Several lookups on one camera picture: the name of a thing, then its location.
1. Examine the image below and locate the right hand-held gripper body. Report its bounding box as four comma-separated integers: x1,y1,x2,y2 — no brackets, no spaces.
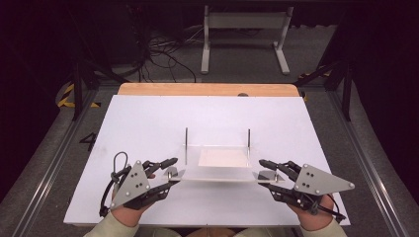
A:
286,160,356,213

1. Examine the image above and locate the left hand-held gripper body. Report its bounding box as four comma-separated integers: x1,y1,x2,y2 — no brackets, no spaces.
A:
110,160,156,210

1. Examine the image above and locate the clear acrylic frame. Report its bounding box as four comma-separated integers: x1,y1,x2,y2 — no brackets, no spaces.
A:
162,127,287,184

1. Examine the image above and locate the cream paper card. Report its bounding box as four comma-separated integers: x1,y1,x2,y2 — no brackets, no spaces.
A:
198,149,253,169

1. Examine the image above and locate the person's left hand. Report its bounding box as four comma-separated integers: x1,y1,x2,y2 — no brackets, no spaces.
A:
111,202,153,228

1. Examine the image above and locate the person's right hand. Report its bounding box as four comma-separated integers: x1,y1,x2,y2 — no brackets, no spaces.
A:
287,194,336,231

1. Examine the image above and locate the white board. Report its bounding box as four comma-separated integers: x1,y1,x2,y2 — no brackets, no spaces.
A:
63,94,351,228

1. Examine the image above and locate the wooden table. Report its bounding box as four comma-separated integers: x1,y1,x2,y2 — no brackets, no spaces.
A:
117,82,300,98

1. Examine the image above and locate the black metal stand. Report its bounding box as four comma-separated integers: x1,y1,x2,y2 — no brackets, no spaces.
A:
69,57,130,121
293,58,356,122

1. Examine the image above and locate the white metal stand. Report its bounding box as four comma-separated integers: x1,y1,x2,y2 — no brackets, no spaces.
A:
200,4,294,76

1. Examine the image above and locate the left hand-held gripper black cable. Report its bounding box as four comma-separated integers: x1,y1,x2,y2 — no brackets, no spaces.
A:
99,151,130,218

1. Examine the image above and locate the hand-held gripper black cable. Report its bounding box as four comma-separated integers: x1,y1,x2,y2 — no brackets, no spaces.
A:
99,151,130,218
325,193,348,223

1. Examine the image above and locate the right hand-held gripper black cable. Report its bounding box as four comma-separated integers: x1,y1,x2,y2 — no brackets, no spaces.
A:
325,193,348,223

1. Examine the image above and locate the aluminium floor rail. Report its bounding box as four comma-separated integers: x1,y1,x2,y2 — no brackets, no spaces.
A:
10,88,98,237
325,89,410,237

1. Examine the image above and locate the bundle of black floor cables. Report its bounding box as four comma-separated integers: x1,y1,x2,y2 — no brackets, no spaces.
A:
129,24,199,84

